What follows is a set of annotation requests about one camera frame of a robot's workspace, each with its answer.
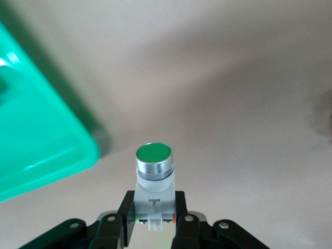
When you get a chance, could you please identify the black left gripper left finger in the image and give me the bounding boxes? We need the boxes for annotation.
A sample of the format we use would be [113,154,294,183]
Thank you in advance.
[89,190,137,249]

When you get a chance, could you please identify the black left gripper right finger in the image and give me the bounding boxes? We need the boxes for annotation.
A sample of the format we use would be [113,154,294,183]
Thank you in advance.
[170,190,208,249]

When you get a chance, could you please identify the green button orange-topped white body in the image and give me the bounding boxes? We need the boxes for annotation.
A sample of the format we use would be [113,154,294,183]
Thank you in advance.
[133,142,177,231]

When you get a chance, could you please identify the green plastic tray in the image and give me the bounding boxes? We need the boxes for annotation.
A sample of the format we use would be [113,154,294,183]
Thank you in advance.
[0,20,101,203]

